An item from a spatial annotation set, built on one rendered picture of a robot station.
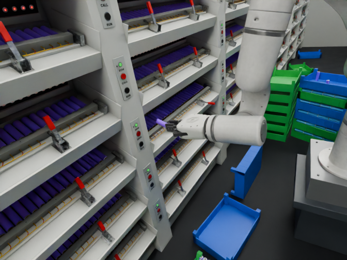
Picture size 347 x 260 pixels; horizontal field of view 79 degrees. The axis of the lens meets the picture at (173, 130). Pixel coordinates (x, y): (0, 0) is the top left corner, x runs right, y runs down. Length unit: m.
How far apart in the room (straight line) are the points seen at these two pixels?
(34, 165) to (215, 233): 0.89
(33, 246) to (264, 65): 0.71
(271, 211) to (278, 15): 1.01
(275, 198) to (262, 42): 1.00
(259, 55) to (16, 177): 0.59
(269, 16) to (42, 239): 0.75
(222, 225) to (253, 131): 0.73
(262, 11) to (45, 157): 0.58
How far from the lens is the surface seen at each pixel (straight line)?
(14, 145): 0.61
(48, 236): 0.69
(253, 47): 0.54
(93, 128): 0.64
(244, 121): 0.60
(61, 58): 0.57
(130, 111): 0.68
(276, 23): 0.53
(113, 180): 0.74
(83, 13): 0.62
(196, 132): 0.65
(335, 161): 1.02
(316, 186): 0.98
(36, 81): 0.54
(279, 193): 1.40
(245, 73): 0.55
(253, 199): 1.34
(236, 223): 1.23
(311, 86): 1.68
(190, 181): 1.22
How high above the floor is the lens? 1.01
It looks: 31 degrees down
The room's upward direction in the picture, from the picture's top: 9 degrees counter-clockwise
